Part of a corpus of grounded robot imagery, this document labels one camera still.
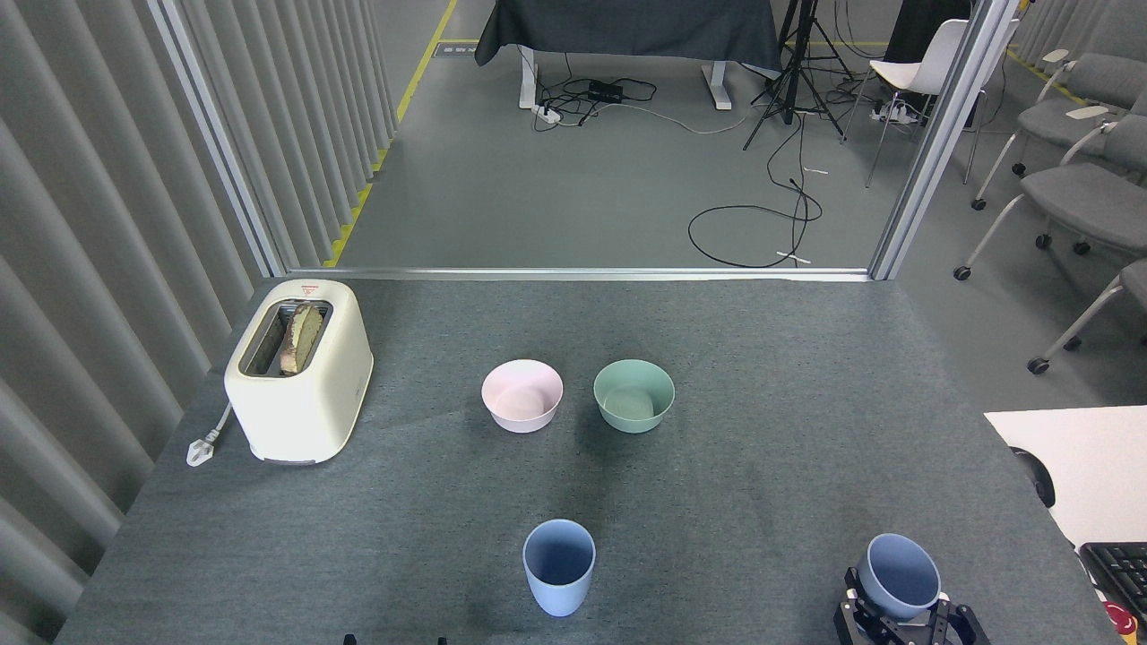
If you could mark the bread slice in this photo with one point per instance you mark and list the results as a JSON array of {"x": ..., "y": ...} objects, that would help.
[{"x": 300, "y": 340}]

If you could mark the black keyboard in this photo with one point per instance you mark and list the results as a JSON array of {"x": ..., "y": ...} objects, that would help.
[{"x": 1120, "y": 569}]

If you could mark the cream white toaster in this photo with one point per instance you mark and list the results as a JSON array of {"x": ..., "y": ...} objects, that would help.
[{"x": 300, "y": 412}]

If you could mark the black tripod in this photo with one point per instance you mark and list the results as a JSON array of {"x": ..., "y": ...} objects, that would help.
[{"x": 793, "y": 72}]

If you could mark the grey wheeled chair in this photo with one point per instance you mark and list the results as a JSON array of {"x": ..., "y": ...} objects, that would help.
[
  {"x": 1131, "y": 282},
  {"x": 1093, "y": 85},
  {"x": 1075, "y": 197}
]

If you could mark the blue plastic cup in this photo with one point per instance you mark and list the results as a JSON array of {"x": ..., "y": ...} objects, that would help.
[
  {"x": 899, "y": 578},
  {"x": 557, "y": 591}
]

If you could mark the silver frame rail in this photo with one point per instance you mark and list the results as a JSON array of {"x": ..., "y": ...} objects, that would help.
[{"x": 573, "y": 274}]

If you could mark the silver frame post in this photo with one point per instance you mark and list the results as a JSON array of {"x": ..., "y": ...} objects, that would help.
[
  {"x": 219, "y": 143},
  {"x": 941, "y": 143}
]

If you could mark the red round object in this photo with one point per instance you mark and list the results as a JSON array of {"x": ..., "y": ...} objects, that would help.
[{"x": 1120, "y": 618}]

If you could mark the white desk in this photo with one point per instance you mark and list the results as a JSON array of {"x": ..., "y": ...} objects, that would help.
[{"x": 1093, "y": 466}]

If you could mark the pink bowl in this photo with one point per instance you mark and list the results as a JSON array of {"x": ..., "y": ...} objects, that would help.
[{"x": 522, "y": 417}]

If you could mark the black power adapter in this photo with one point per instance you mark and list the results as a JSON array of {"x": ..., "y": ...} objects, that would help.
[{"x": 606, "y": 91}]

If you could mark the green bowl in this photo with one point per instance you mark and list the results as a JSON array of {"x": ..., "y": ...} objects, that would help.
[{"x": 633, "y": 417}]

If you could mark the white table leg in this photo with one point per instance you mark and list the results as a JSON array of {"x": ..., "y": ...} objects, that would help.
[
  {"x": 717, "y": 90},
  {"x": 528, "y": 81}
]

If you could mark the white plastic chair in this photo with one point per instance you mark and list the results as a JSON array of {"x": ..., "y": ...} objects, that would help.
[{"x": 918, "y": 72}]

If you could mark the dark tablecloth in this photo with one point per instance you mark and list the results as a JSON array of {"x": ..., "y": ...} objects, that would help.
[{"x": 627, "y": 27}]

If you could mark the black round object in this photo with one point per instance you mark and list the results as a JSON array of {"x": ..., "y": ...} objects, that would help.
[{"x": 1041, "y": 479}]

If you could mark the white power strip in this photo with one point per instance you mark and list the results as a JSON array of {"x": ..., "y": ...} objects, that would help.
[
  {"x": 894, "y": 111},
  {"x": 547, "y": 113}
]

